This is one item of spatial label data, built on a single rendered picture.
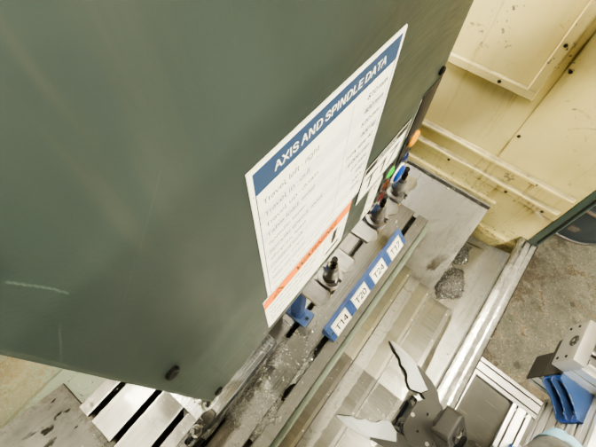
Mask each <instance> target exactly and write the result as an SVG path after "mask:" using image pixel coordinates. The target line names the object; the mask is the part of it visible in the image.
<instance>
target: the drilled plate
mask: <svg viewBox="0 0 596 447"><path fill-rule="evenodd" d="M276 345H277V341H276V340H275V339H274V338H272V337H271V336H270V335H269V334H267V335H266V336H265V337H264V339H263V340H262V341H261V343H260V344H259V347H258V348H257V349H255V350H254V352H253V353H252V354H251V355H250V356H249V358H248V359H247V360H246V362H245V363H244V364H243V365H242V366H241V367H240V368H239V369H238V371H237V372H236V375H235V376H234V377H232V378H231V379H230V381H229V382H228V383H227V384H226V386H225V387H224V388H223V391H224V392H223V391H222V392H223V393H221V395H219V396H217V397H216V398H215V400H214V402H213V401H212V402H211V403H212V404H211V406H210V407H208V402H209V401H205V400H202V402H201V401H200V399H196V398H194V403H193V398H192V397H186V398H187V399H186V398H185V397H184V396H180V395H177V394H173V393H170V394H171V395H172V396H173V397H174V398H175V399H176V400H177V401H178V402H179V403H180V404H181V405H182V406H183V407H184V408H185V409H186V410H187V411H188V412H189V413H190V414H191V415H192V416H193V417H194V418H195V419H196V420H197V419H198V418H199V417H200V415H201V414H202V413H203V412H204V411H203V410H205V411H206V410H207V409H209V410H210V409H211V408H212V406H213V407H214V409H212V410H213V411H214V412H215V413H216V416H215V419H214V421H213V423H212V424H211V425H210V426H209V428H208V429H210V428H212V426H213V425H214V424H215V422H216V421H217V420H218V418H219V417H220V416H221V415H222V413H223V412H224V411H225V409H226V408H227V407H228V405H229V404H230V403H231V401H232V400H233V399H234V398H235V396H236V395H237V394H238V393H239V392H240V391H241V389H242V388H243V387H244V386H245V384H246V383H247V382H248V380H249V379H250V378H251V376H252V375H253V374H254V373H255V371H256V370H257V369H258V367H259V366H260V365H261V364H262V362H263V361H264V359H265V358H266V357H267V356H268V355H269V354H270V353H271V351H272V350H273V349H274V348H275V346H276ZM241 373H242V374H241ZM238 375H239V376H238ZM232 379H233V380H232ZM198 401H199V402H198ZM199 403H200V404H201V405H202V406H199ZM213 403H214V404H215V405H213ZM198 406H199V407H198ZM201 408H203V410H201ZM208 429H207V430H208Z"/></svg>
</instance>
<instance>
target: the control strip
mask: <svg viewBox="0 0 596 447"><path fill-rule="evenodd" d="M442 78H443V76H440V77H439V78H438V80H437V81H436V82H435V83H434V84H433V85H432V87H431V88H430V89H429V90H428V91H427V92H426V93H425V95H424V96H423V98H422V100H421V103H420V107H419V109H418V112H417V113H416V115H415V118H414V120H413V123H412V126H411V128H410V130H409V133H408V135H407V138H406V139H405V141H404V145H403V147H402V150H401V152H400V154H399V156H398V159H397V161H396V163H394V162H393V163H391V164H390V165H389V167H388V169H387V170H386V172H385V174H384V176H383V182H382V183H381V185H380V187H379V189H378V194H377V196H376V198H375V199H374V201H373V203H374V204H377V203H378V202H377V200H378V198H379V197H380V195H381V194H382V193H383V192H386V191H387V189H388V188H389V187H390V186H391V185H392V184H393V183H394V182H393V179H394V177H395V175H396V173H397V171H398V170H399V169H400V168H401V167H402V166H403V165H404V163H405V161H404V162H402V159H403V158H404V156H405V155H406V154H407V152H408V151H410V150H411V147H409V146H408V144H409V143H410V141H411V139H412V137H413V135H414V134H415V132H416V131H417V130H420V126H421V124H422V122H423V120H424V118H425V116H426V113H427V110H428V109H429V106H430V104H431V102H432V100H433V97H434V95H435V93H436V90H437V88H438V86H439V84H440V81H441V80H442ZM394 166H395V170H394V172H393V174H392V175H391V176H390V178H389V177H388V178H387V175H388V172H389V171H390V170H391V169H392V168H393V167H394ZM388 180H389V183H388V186H387V188H386V189H385V190H383V191H382V190H381V189H382V187H383V185H384V184H385V183H386V182H387V181H388Z"/></svg>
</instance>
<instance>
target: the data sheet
mask: <svg viewBox="0 0 596 447"><path fill-rule="evenodd" d="M407 26H408V25H407V24H406V25H405V26H404V27H403V28H401V29H400V30H399V31H398V32H397V33H396V34H395V35H394V36H393V37H392V38H391V39H390V40H389V41H388V42H386V43H385V44H384V45H383V46H382V47H381V48H380V49H379V50H378V51H377V52H376V53H375V54H374V55H372V56H371V57H370V58H369V59H368V60H367V61H366V62H365V63H364V64H363V65H362V66H361V67H360V68H359V69H358V70H357V71H356V72H355V73H354V74H353V75H352V76H351V77H350V78H349V79H348V80H347V81H346V82H344V83H343V84H342V85H341V86H340V87H339V88H338V89H337V90H336V91H335V92H334V93H333V94H331V95H330V96H329V97H328V98H327V99H326V100H325V101H324V102H323V103H322V104H321V105H320V106H319V107H317V108H316V109H315V110H314V111H313V112H312V113H311V114H310V115H309V116H308V117H307V118H306V119H305V120H304V121H302V122H301V123H300V124H299V125H298V126H297V127H296V128H295V129H294V130H293V131H292V132H291V133H290V134H288V135H287V136H286V137H285V138H284V139H283V140H282V141H281V142H280V143H279V144H278V145H277V146H276V147H274V148H273V149H272V150H271V151H270V152H269V153H268V154H267V155H266V156H265V157H264V158H263V159H262V160H260V161H259V162H258V163H257V164H256V165H255V166H254V167H253V168H252V169H251V170H250V171H249V172H248V173H246V180H247V189H248V194H249V199H250V204H251V208H252V214H253V218H254V224H255V232H256V237H257V242H258V247H259V252H260V256H261V262H262V267H263V275H264V280H265V285H266V290H267V295H268V296H270V294H271V293H272V292H273V291H274V290H275V288H276V287H277V286H278V285H279V284H280V282H281V281H282V280H283V279H284V278H285V277H286V275H287V274H288V273H289V272H290V270H291V269H292V268H293V267H294V266H295V265H296V264H297V263H298V262H299V261H300V260H301V258H302V257H303V256H304V255H305V254H306V252H307V251H308V250H309V249H310V248H311V246H312V245H313V244H314V243H315V242H316V240H317V239H318V238H319V237H320V236H321V234H322V233H323V232H324V231H325V230H326V228H327V227H328V226H329V225H330V224H331V223H332V221H333V220H334V219H335V218H336V217H337V215H339V214H340V212H341V211H342V210H343V209H344V208H345V207H346V206H347V204H348V203H349V202H350V201H351V200H352V198H353V197H354V196H355V195H356V194H357V192H358V191H359V187H360V185H361V182H362V178H363V175H364V172H365V167H366V163H367V161H368V158H369V154H370V151H371V149H372V145H373V140H374V137H375V134H376V130H377V128H378V125H379V121H380V116H381V113H382V110H383V107H384V104H385V101H386V97H387V95H388V89H389V86H390V83H391V80H392V77H393V73H394V71H395V68H396V62H397V59H398V56H399V53H400V50H401V47H402V44H403V40H404V35H405V32H406V29H407Z"/></svg>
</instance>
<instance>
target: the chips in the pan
mask: <svg viewBox="0 0 596 447"><path fill-rule="evenodd" d="M469 248H470V249H472V247H470V246H468V244H467V245H466V244H464V245H463V247H462V248H461V249H460V250H459V252H458V253H457V255H456V256H455V258H454V259H453V260H452V262H451V265H452V266H453V265H454V264H455V265H456V264H458V265H461V264H463V265H465V264H467V263H468V262H469V261H468V259H469V256H470V255H468V254H469V250H470V249H469ZM464 274H465V272H464V271H463V270H461V269H459V268H457V269H456V268H455V267H453V268H451V269H448V271H445V272H444V276H441V277H440V279H439V280H438V282H437V283H436V285H435V286H434V288H435V295H436V299H438V300H439V299H440V301H441V300H442V299H451V301H452V300H454V299H459V298H460V297H462V295H463V292H464V291H465V290H466V289H465V288H464V286H465V281H464Z"/></svg>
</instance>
